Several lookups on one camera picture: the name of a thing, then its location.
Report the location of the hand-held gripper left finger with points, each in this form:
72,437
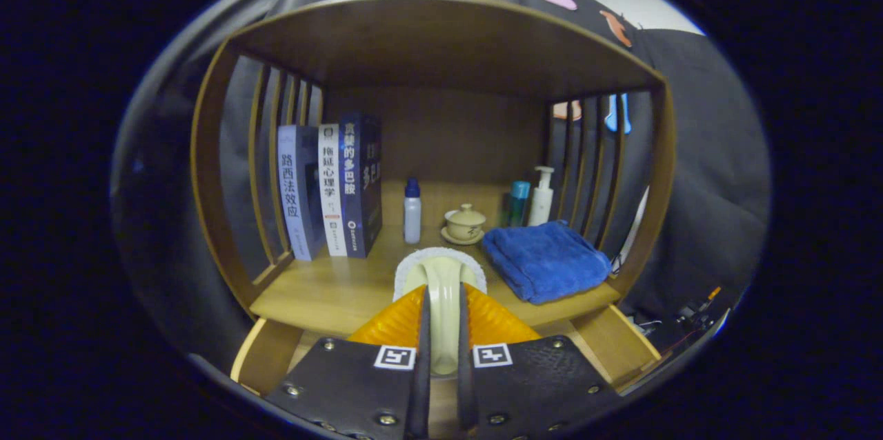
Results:
345,385

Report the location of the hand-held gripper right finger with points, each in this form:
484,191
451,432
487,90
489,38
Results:
538,385

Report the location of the wooden countertop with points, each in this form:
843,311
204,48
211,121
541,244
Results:
331,288

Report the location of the wooden cabinet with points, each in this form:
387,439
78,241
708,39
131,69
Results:
441,40

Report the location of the folded blue towel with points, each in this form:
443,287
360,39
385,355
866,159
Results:
545,261

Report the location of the black device with orange tip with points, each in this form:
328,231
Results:
693,316

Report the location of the beige lidded tea cup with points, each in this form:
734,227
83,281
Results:
464,225

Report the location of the teal bottle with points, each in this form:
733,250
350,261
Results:
519,205

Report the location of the white bottle with blue cap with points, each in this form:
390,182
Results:
412,216

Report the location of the white pump bottle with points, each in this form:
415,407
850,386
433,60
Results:
541,202

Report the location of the white book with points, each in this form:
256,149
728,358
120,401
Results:
331,192

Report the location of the light blue book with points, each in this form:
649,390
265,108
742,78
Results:
293,192

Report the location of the dark blue book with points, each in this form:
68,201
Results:
353,185

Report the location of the black backdrop cloth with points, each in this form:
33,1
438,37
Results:
710,150

